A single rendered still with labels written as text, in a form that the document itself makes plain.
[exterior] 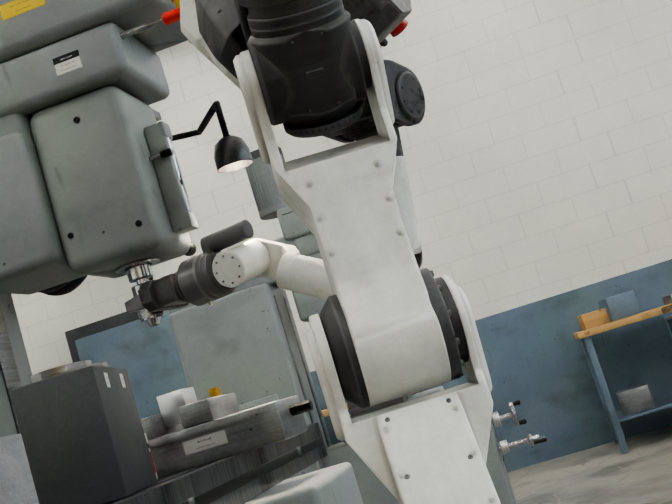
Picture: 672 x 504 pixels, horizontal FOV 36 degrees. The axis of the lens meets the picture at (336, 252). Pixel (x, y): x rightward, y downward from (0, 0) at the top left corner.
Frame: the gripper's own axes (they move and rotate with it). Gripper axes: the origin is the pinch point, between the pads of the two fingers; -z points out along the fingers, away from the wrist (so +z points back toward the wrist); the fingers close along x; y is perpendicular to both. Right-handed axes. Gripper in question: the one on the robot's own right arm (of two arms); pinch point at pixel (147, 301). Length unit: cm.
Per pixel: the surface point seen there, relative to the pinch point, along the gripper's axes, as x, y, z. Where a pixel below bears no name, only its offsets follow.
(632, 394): -581, 86, -66
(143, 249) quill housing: 6.9, -7.9, 7.6
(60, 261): 11.6, -11.0, -7.5
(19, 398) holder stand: 50, 15, 13
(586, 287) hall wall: -652, 3, -90
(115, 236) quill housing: 9.2, -11.6, 4.2
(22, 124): 12.8, -37.3, -6.4
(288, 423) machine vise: -2.7, 29.4, 20.1
